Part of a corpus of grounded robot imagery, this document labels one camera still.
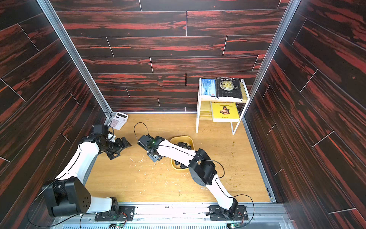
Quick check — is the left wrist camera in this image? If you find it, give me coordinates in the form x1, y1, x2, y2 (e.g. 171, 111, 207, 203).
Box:
92, 125, 109, 138

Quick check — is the black hardcover book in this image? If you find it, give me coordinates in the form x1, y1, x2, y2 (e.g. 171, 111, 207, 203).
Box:
215, 77, 243, 102

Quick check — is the white calculator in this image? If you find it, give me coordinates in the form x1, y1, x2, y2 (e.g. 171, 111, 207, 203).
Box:
110, 112, 129, 130

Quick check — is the white wire shelf rack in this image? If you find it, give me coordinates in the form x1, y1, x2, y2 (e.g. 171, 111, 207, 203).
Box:
196, 77, 251, 134

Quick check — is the yellow paperback book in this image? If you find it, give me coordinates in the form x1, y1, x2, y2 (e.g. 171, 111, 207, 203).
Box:
210, 102, 240, 123

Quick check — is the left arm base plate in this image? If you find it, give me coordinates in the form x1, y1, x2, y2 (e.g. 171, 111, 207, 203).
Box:
94, 206, 135, 222

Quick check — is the blue white book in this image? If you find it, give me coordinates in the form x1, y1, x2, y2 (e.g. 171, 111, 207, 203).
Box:
200, 78, 216, 97

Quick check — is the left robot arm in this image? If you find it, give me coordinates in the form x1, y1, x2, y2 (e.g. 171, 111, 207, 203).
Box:
43, 125, 131, 217

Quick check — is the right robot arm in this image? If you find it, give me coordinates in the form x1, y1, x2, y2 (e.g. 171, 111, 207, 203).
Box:
138, 135, 238, 220

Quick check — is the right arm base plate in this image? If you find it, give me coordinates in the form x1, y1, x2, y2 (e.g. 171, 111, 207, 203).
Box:
206, 205, 249, 221

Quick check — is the yellow storage tray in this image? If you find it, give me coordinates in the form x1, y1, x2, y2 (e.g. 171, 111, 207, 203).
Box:
170, 136, 194, 171

